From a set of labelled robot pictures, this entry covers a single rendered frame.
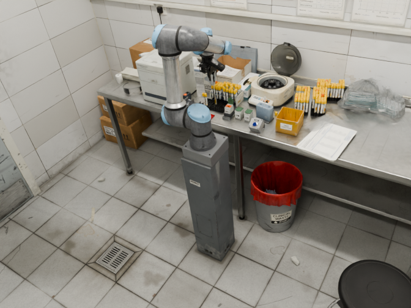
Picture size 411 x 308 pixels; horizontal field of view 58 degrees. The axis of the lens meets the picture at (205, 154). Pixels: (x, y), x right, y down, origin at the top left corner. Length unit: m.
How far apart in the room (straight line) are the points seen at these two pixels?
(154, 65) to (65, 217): 1.51
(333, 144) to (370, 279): 0.73
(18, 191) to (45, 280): 0.89
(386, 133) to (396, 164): 0.27
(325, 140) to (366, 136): 0.24
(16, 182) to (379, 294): 2.77
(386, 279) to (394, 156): 0.65
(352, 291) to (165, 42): 1.40
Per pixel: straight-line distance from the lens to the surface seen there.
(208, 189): 2.14
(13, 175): 3.42
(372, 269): 1.94
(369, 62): 2.54
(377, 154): 2.17
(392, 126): 2.40
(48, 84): 3.46
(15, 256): 3.21
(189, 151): 2.04
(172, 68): 1.86
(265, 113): 2.30
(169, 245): 2.81
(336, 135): 2.23
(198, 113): 1.91
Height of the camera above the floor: 2.22
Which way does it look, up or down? 39 degrees down
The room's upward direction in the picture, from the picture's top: 7 degrees counter-clockwise
